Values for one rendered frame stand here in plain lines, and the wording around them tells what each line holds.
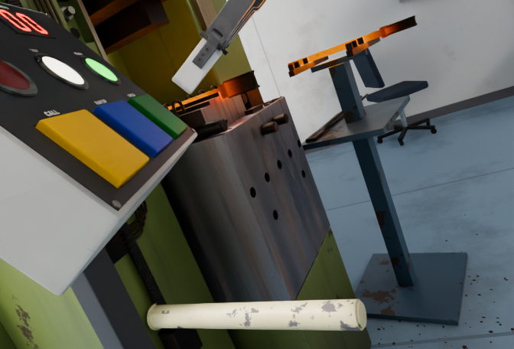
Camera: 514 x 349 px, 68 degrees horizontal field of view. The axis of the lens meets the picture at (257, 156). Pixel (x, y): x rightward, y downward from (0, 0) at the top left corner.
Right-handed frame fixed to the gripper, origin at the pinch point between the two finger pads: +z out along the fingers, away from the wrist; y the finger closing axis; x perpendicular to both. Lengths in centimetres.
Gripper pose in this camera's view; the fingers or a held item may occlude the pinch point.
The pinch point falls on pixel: (197, 66)
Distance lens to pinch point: 51.7
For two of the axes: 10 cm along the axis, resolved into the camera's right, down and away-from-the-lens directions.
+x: -7.7, -6.2, -1.4
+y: 0.0, -2.3, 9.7
